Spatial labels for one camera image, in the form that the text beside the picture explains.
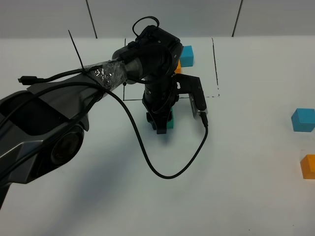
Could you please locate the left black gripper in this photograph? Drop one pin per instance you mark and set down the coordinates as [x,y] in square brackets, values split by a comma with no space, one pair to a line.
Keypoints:
[159,97]

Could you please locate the green block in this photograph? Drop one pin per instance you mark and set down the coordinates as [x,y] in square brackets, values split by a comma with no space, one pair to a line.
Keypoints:
[161,122]

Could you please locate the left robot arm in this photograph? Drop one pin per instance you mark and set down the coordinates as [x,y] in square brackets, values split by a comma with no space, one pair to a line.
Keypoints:
[42,127]

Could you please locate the orange template block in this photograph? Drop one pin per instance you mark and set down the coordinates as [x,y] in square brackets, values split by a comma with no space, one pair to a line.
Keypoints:
[178,69]

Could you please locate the blue template block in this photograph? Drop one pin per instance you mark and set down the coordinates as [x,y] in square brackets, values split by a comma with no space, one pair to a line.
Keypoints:
[187,57]

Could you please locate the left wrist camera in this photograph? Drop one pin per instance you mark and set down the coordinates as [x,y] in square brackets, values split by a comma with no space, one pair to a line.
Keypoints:
[191,85]

